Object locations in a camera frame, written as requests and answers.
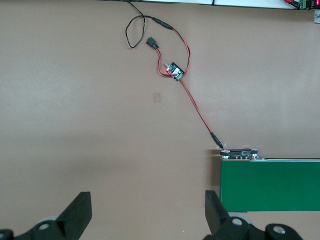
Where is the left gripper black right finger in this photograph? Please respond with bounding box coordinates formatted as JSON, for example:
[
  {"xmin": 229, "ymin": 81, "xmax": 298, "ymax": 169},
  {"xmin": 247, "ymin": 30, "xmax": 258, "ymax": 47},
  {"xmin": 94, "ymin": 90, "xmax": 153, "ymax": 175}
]
[{"xmin": 203, "ymin": 190, "xmax": 305, "ymax": 240}]

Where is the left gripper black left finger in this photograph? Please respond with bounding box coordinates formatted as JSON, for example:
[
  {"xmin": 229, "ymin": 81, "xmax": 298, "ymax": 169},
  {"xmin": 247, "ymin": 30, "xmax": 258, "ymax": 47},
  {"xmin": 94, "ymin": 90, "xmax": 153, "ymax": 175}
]
[{"xmin": 0, "ymin": 191, "xmax": 92, "ymax": 240}]

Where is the green conveyor belt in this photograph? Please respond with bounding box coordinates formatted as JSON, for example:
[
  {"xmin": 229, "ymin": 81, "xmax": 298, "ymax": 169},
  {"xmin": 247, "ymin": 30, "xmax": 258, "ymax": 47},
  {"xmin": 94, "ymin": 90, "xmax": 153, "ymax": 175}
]
[{"xmin": 218, "ymin": 147, "xmax": 320, "ymax": 213}]

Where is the small controller circuit board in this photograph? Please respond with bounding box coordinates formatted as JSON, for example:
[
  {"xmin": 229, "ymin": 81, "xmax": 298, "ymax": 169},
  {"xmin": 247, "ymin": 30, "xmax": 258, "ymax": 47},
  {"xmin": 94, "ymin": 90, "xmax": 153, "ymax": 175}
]
[{"xmin": 163, "ymin": 61, "xmax": 185, "ymax": 83}]

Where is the black plug connector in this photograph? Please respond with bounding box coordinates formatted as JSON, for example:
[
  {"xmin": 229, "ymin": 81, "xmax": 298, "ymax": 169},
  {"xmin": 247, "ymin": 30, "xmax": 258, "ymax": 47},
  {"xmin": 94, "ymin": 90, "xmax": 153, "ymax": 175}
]
[{"xmin": 145, "ymin": 36, "xmax": 160, "ymax": 50}]

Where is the red LED display module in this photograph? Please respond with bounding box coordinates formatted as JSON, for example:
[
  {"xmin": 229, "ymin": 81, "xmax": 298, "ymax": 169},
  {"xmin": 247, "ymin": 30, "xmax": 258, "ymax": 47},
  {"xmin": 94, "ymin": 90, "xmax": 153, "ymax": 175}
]
[{"xmin": 296, "ymin": 0, "xmax": 320, "ymax": 11}]

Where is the red conveyor power cable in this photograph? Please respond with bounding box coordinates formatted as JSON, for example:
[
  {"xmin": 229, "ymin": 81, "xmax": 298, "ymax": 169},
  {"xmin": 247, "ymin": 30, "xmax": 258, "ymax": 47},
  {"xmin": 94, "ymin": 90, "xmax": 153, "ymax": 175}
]
[{"xmin": 180, "ymin": 77, "xmax": 225, "ymax": 151}]

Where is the short red wire pair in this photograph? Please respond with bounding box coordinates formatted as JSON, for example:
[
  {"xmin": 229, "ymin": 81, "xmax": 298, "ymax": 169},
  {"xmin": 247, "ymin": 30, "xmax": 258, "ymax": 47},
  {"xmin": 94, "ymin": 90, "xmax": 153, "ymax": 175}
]
[{"xmin": 155, "ymin": 47, "xmax": 176, "ymax": 77}]

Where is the long red wire pair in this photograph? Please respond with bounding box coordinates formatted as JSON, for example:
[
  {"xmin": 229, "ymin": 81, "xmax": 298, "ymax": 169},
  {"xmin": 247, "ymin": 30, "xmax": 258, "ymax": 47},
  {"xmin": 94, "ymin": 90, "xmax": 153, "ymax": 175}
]
[{"xmin": 171, "ymin": 27, "xmax": 192, "ymax": 76}]

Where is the thin black looped cable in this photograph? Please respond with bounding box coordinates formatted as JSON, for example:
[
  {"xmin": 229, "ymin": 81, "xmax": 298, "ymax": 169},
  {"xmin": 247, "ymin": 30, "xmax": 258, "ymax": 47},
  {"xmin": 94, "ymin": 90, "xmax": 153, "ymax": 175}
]
[{"xmin": 124, "ymin": 0, "xmax": 174, "ymax": 49}]

